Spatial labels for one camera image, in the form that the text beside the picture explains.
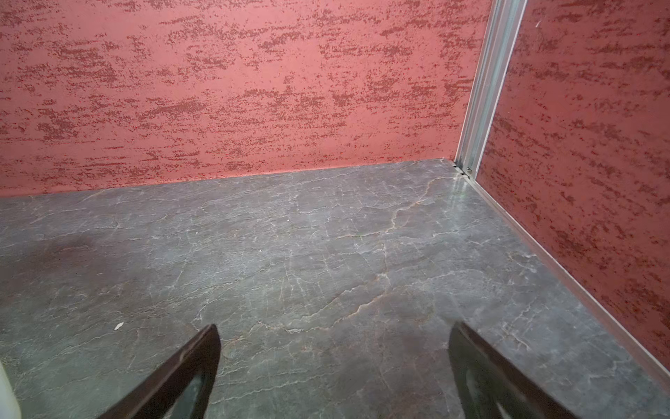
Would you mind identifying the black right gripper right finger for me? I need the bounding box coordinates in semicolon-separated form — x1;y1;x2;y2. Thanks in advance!
448;321;575;418

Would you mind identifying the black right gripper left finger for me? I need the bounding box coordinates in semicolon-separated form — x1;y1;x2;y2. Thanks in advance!
101;324;221;418

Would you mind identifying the white plastic bag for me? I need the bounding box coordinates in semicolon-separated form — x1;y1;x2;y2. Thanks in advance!
0;364;22;419

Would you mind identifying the aluminium right corner post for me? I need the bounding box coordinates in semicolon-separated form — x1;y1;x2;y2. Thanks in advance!
455;0;528;180

